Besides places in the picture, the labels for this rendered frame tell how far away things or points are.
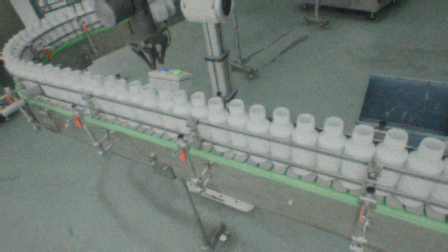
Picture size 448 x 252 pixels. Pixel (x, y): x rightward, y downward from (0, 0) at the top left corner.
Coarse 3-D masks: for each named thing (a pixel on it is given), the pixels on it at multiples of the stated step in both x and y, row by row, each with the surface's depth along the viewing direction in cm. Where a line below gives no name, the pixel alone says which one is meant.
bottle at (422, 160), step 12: (420, 144) 52; (432, 144) 53; (444, 144) 50; (408, 156) 55; (420, 156) 52; (432, 156) 51; (408, 168) 55; (420, 168) 52; (432, 168) 52; (408, 180) 56; (420, 180) 54; (408, 192) 57; (420, 192) 56; (408, 204) 59; (420, 204) 58
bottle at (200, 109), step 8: (192, 96) 76; (200, 96) 77; (200, 104) 75; (192, 112) 77; (200, 112) 76; (200, 120) 77; (200, 128) 79; (208, 128) 80; (208, 136) 81; (208, 144) 83
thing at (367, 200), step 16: (48, 64) 126; (16, 80) 115; (224, 96) 88; (80, 112) 94; (96, 112) 99; (192, 128) 76; (384, 128) 65; (96, 144) 102; (112, 144) 108; (192, 144) 80; (192, 176) 82; (208, 176) 87; (368, 176) 57; (368, 192) 52; (368, 208) 52; (368, 224) 66; (352, 240) 63
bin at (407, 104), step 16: (368, 80) 105; (384, 80) 107; (400, 80) 104; (416, 80) 102; (432, 80) 100; (368, 96) 115; (384, 96) 111; (400, 96) 108; (416, 96) 105; (432, 96) 102; (368, 112) 119; (384, 112) 116; (400, 112) 112; (416, 112) 109; (432, 112) 106; (400, 128) 84; (416, 128) 112; (432, 128) 110; (416, 144) 85
